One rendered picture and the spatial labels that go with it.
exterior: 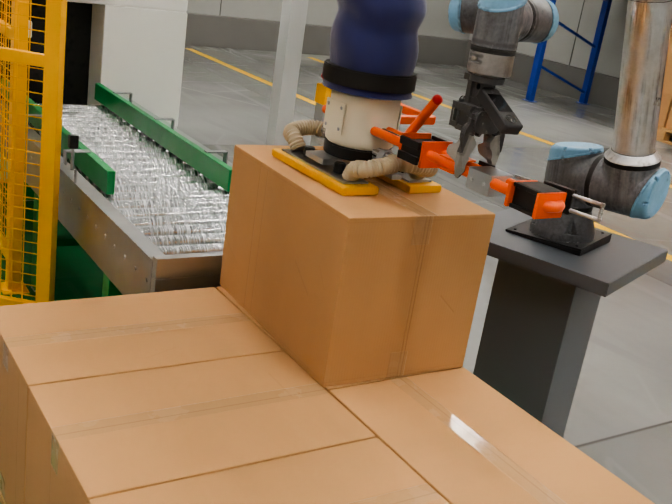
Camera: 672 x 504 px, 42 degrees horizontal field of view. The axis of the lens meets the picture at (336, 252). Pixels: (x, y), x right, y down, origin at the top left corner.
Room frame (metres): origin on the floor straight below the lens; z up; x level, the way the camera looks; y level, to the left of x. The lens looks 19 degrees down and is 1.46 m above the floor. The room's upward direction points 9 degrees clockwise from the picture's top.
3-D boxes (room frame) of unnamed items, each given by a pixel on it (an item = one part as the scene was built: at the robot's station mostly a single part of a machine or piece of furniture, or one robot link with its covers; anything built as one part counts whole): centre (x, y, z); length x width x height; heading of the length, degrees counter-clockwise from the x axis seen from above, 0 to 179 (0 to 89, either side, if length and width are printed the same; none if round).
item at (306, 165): (2.05, 0.06, 0.97); 0.34 x 0.10 x 0.05; 36
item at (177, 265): (2.39, 0.20, 0.58); 0.70 x 0.03 x 0.06; 125
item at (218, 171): (3.80, 0.85, 0.60); 1.60 x 0.11 x 0.09; 35
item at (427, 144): (1.91, -0.16, 1.07); 0.10 x 0.08 x 0.06; 126
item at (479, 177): (1.73, -0.29, 1.07); 0.07 x 0.07 x 0.04; 36
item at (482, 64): (1.79, -0.25, 1.29); 0.10 x 0.09 x 0.05; 125
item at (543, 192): (1.62, -0.36, 1.07); 0.08 x 0.07 x 0.05; 36
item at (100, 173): (3.49, 1.29, 0.60); 1.60 x 0.11 x 0.09; 35
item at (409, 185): (2.17, -0.09, 0.97); 0.34 x 0.10 x 0.05; 36
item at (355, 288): (2.09, -0.02, 0.74); 0.60 x 0.40 x 0.40; 33
